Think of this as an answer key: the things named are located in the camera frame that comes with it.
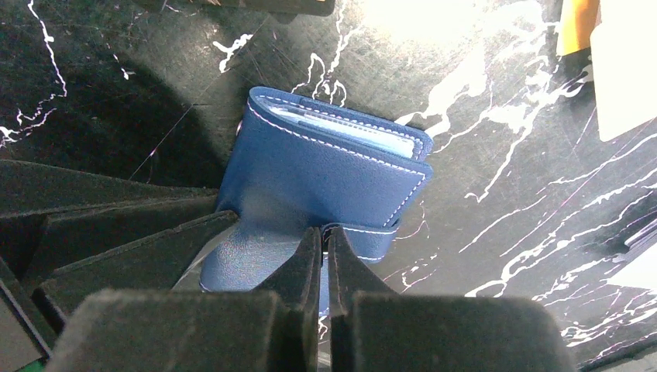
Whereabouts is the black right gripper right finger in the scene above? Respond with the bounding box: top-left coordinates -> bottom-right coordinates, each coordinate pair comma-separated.
327,229 -> 576,371

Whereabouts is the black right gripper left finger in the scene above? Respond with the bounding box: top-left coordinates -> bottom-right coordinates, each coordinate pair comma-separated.
46,228 -> 322,371

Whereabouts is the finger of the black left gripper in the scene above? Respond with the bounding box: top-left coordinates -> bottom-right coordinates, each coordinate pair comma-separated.
1,160 -> 218,292
32,211 -> 238,333

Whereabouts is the navy blue card holder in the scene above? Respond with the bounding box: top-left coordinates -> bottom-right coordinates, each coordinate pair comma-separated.
199,86 -> 434,292

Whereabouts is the black card stack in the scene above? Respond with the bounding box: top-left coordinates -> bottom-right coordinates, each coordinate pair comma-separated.
132,0 -> 336,18

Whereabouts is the orange credit card stack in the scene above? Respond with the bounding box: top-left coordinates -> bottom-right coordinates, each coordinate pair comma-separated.
556,0 -> 600,57

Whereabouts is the white card stack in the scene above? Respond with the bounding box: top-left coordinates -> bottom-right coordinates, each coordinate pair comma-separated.
590,1 -> 656,142

